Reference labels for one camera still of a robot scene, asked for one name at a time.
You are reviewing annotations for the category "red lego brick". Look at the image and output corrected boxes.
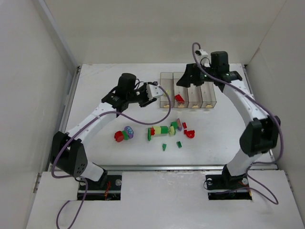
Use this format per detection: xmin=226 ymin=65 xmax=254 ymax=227
xmin=175 ymin=94 xmax=185 ymax=104

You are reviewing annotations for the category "lime green lego brick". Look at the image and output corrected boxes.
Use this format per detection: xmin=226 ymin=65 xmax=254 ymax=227
xmin=163 ymin=90 xmax=170 ymax=97

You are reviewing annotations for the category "green yellow lego assembly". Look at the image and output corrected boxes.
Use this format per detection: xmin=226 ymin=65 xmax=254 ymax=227
xmin=147 ymin=126 xmax=169 ymax=141

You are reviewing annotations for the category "multicolour lego stack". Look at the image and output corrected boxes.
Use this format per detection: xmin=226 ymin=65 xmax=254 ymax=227
xmin=114 ymin=126 xmax=134 ymax=143

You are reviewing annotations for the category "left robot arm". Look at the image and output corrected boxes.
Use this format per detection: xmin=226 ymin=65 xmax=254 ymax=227
xmin=51 ymin=73 xmax=163 ymax=187

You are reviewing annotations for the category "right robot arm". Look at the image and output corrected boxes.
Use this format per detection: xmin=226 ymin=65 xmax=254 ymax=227
xmin=177 ymin=51 xmax=280 ymax=187

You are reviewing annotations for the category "clear bin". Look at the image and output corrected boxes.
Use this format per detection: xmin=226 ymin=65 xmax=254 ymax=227
xmin=201 ymin=82 xmax=217 ymax=109
xmin=160 ymin=72 xmax=174 ymax=109
xmin=187 ymin=84 xmax=203 ymax=109
xmin=173 ymin=72 xmax=189 ymax=109

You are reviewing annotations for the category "green purple yellow lego cluster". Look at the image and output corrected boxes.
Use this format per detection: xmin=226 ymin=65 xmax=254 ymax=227
xmin=169 ymin=118 xmax=183 ymax=136

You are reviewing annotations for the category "small green lego right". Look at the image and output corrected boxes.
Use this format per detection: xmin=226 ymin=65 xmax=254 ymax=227
xmin=176 ymin=141 xmax=182 ymax=148

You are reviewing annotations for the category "red round lego piece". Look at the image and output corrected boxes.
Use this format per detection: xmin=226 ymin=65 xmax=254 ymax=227
xmin=184 ymin=129 xmax=195 ymax=139

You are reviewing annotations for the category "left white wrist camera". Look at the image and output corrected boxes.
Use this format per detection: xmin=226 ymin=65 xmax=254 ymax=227
xmin=146 ymin=83 xmax=163 ymax=100

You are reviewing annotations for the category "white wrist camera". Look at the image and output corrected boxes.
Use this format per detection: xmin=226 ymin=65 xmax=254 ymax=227
xmin=146 ymin=83 xmax=163 ymax=100
xmin=195 ymin=49 xmax=209 ymax=58

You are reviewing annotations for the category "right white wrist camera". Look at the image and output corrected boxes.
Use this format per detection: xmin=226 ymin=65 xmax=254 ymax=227
xmin=195 ymin=49 xmax=209 ymax=58

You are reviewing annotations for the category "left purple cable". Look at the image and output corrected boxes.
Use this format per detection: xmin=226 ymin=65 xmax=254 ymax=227
xmin=50 ymin=82 xmax=172 ymax=229

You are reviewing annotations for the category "purple cable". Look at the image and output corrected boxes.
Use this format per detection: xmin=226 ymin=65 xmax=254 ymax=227
xmin=50 ymin=82 xmax=172 ymax=229
xmin=192 ymin=42 xmax=285 ymax=206

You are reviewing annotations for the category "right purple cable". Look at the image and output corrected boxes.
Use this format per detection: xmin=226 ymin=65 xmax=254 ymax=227
xmin=192 ymin=42 xmax=285 ymax=206

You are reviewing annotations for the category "aluminium rail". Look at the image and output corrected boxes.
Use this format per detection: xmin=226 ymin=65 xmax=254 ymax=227
xmin=101 ymin=164 xmax=278 ymax=171

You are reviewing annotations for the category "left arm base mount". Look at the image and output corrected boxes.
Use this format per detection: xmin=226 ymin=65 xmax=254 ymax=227
xmin=84 ymin=174 xmax=122 ymax=201

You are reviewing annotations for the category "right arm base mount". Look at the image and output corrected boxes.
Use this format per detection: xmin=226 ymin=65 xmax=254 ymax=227
xmin=203 ymin=174 xmax=252 ymax=200

